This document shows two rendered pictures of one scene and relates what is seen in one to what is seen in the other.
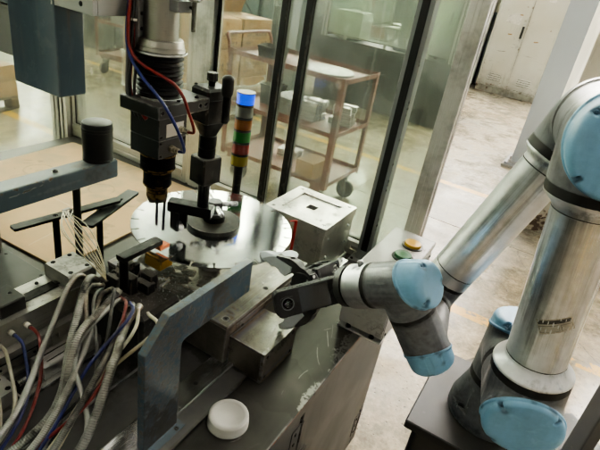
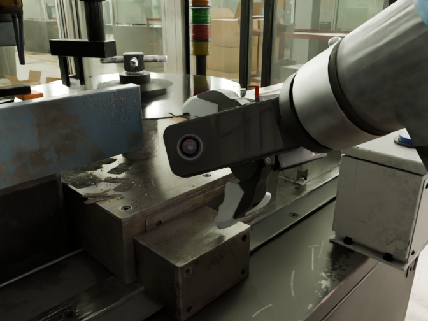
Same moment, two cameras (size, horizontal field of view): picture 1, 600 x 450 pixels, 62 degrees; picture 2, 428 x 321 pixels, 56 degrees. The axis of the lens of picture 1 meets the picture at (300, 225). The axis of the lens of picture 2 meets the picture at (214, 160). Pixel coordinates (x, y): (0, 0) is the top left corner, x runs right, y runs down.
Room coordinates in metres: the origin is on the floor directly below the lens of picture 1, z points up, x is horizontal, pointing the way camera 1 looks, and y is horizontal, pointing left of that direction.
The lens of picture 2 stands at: (0.38, -0.12, 1.07)
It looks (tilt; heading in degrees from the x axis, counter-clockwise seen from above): 21 degrees down; 18
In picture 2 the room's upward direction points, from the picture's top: straight up
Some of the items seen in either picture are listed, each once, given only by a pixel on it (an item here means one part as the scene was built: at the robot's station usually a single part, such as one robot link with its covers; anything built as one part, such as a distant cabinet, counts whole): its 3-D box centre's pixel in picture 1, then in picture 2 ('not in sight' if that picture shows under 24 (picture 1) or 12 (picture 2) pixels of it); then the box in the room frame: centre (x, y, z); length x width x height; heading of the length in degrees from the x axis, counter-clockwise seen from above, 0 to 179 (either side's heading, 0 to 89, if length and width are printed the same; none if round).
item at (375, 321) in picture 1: (388, 281); (411, 176); (1.02, -0.23, 0.82); 0.28 x 0.11 x 0.15; 154
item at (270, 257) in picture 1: (284, 257); (217, 104); (0.81, 0.02, 0.96); 0.09 x 0.06 x 0.03; 51
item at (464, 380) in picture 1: (495, 393); not in sight; (0.73, -0.42, 0.80); 0.15 x 0.15 x 0.10
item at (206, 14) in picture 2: (241, 135); (200, 15); (1.22, 0.19, 1.05); 0.05 x 0.04 x 0.03; 64
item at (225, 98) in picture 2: (294, 270); (225, 113); (0.77, 0.00, 0.97); 0.09 x 0.02 x 0.05; 51
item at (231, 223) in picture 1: (213, 218); (135, 81); (0.91, 0.18, 0.96); 0.11 x 0.11 x 0.03
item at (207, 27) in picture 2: (240, 146); (200, 32); (1.22, 0.19, 1.02); 0.05 x 0.04 x 0.03; 64
